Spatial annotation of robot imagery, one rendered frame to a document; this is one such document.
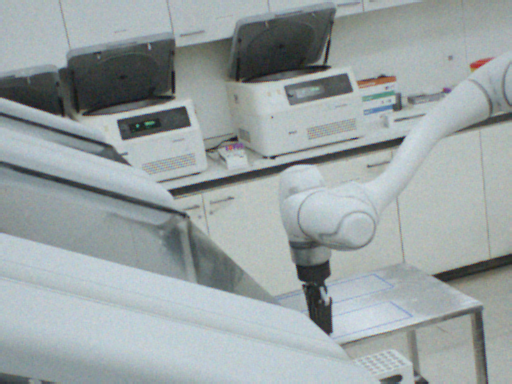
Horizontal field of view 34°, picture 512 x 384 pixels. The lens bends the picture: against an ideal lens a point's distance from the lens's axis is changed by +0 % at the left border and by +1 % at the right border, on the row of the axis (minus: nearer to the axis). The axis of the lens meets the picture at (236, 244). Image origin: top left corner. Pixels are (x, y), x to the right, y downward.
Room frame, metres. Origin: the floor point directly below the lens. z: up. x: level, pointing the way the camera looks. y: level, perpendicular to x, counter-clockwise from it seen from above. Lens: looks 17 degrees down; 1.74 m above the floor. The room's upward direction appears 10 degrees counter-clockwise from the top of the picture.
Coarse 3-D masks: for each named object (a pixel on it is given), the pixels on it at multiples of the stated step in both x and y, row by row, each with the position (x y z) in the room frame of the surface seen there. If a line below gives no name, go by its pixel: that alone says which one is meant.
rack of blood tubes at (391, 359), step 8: (384, 352) 1.82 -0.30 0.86; (392, 352) 1.81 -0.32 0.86; (360, 360) 1.80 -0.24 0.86; (368, 360) 1.79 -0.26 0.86; (376, 360) 1.79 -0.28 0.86; (384, 360) 1.78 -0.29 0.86; (392, 360) 1.77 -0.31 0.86; (400, 360) 1.77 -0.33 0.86; (368, 368) 1.75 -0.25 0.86; (376, 368) 1.75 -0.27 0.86; (384, 368) 1.74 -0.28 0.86; (392, 368) 1.73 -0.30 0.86; (400, 368) 1.73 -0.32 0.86; (408, 368) 1.73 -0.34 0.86; (376, 376) 1.71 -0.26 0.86; (384, 376) 1.72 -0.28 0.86; (392, 376) 1.80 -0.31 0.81; (400, 376) 1.79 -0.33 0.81; (408, 376) 1.73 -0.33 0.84
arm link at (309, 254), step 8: (288, 240) 1.74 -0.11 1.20; (296, 248) 1.71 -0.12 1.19; (304, 248) 1.70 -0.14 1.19; (312, 248) 1.69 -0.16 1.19; (320, 248) 1.70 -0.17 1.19; (328, 248) 1.71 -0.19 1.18; (296, 256) 1.71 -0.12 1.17; (304, 256) 1.70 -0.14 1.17; (312, 256) 1.69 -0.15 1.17; (320, 256) 1.70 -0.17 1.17; (328, 256) 1.71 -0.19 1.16; (296, 264) 1.71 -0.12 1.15; (304, 264) 1.70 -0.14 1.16; (312, 264) 1.70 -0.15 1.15; (320, 264) 1.71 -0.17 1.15
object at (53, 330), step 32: (0, 288) 0.52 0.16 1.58; (32, 288) 0.55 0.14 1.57; (0, 320) 0.46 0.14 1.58; (32, 320) 0.48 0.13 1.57; (64, 320) 0.49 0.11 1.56; (96, 320) 0.52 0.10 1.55; (128, 320) 0.54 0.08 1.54; (160, 320) 0.56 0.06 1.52; (0, 352) 0.45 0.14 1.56; (32, 352) 0.45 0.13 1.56; (64, 352) 0.46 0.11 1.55; (96, 352) 0.46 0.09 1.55; (128, 352) 0.47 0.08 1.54; (160, 352) 0.49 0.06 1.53; (192, 352) 0.51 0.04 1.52; (224, 352) 0.53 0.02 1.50; (256, 352) 0.55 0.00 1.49; (288, 352) 0.58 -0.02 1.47
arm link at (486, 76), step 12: (492, 60) 1.91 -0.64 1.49; (504, 60) 1.85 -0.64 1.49; (480, 72) 1.87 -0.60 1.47; (492, 72) 1.85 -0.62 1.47; (504, 72) 1.82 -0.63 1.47; (480, 84) 1.85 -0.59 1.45; (492, 84) 1.84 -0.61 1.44; (492, 96) 1.84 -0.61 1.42; (504, 96) 1.81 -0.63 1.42; (492, 108) 1.84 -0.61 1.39; (504, 108) 1.84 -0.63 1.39
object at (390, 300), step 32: (352, 288) 2.38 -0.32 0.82; (384, 288) 2.34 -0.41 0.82; (416, 288) 2.29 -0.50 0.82; (448, 288) 2.25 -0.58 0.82; (352, 320) 2.14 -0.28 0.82; (384, 320) 2.10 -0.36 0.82; (416, 320) 2.07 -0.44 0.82; (480, 320) 2.10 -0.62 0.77; (416, 352) 2.51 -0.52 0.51; (480, 352) 2.10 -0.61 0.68
